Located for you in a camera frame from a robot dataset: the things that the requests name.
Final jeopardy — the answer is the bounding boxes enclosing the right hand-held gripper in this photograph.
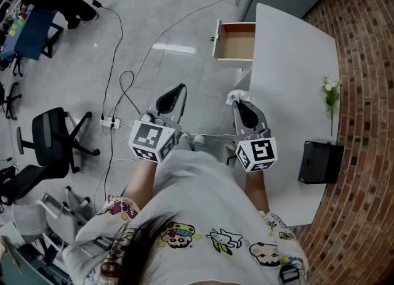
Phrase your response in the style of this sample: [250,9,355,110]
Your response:
[231,100,278,173]

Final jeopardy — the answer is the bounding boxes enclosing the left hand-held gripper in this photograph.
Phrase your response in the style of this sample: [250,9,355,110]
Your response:
[128,83,188,164]

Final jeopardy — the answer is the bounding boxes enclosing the white cloth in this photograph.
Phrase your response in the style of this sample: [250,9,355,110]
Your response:
[225,89,255,106]

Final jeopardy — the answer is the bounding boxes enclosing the white drawer with wooden inside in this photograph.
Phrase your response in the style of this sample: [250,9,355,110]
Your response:
[211,18,257,70]

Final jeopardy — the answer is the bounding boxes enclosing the person's right forearm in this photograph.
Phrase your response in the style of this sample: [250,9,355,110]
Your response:
[244,169,271,214]

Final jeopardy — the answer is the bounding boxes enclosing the person's left forearm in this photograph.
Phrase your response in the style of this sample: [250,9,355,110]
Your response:
[124,156,158,211]

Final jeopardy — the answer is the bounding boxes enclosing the person's left white shoe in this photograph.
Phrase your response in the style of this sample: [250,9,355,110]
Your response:
[179,132,192,151]

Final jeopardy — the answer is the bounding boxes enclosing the person's white shoe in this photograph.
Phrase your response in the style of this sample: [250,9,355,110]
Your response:
[179,132,192,151]
[191,134,206,152]

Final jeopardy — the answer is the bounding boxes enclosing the person's right white shoe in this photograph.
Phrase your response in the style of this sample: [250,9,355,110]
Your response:
[191,134,206,152]

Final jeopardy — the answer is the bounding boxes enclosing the white power strip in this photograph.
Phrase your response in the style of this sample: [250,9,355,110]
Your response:
[100,116,121,130]

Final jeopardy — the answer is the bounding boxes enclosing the white desk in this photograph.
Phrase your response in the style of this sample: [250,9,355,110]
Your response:
[233,2,341,227]

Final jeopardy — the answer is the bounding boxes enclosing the black box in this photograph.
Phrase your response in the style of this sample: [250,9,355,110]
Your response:
[297,140,345,185]

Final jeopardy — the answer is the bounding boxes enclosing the white artificial flowers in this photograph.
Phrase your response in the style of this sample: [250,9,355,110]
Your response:
[320,76,342,137]

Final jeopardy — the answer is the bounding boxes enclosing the white cartoon print shirt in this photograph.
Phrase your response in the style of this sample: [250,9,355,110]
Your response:
[63,150,310,285]

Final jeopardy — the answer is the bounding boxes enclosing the black office chair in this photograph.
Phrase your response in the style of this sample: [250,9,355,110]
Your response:
[15,106,102,174]
[0,163,47,207]

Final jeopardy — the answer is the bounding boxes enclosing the blue table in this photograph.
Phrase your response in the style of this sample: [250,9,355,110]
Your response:
[0,4,65,62]

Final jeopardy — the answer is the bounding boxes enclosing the white office chair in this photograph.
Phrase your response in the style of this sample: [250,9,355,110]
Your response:
[11,185,92,243]

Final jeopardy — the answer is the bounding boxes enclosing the black chair base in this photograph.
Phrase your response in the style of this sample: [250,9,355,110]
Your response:
[0,81,23,121]

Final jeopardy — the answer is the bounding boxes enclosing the black looped cable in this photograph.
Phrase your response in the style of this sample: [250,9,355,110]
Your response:
[112,70,143,121]

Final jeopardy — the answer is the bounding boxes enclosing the black power adapter cable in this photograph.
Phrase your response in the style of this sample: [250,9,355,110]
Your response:
[91,0,124,121]

